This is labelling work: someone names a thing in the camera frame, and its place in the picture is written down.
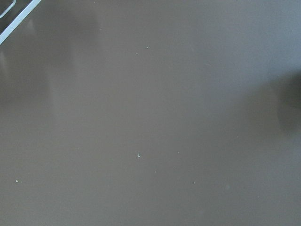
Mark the cream rabbit print tray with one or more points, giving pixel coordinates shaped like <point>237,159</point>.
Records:
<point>12,13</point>

